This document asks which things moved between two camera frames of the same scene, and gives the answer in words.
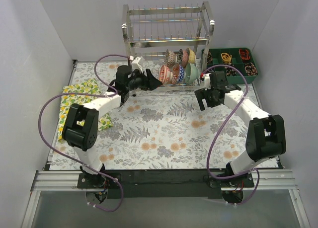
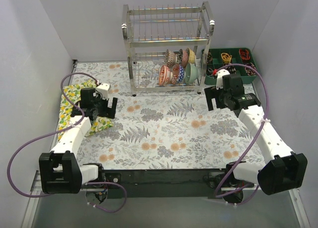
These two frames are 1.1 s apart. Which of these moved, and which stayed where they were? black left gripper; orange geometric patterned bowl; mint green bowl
Moved: black left gripper
Stayed: orange geometric patterned bowl; mint green bowl
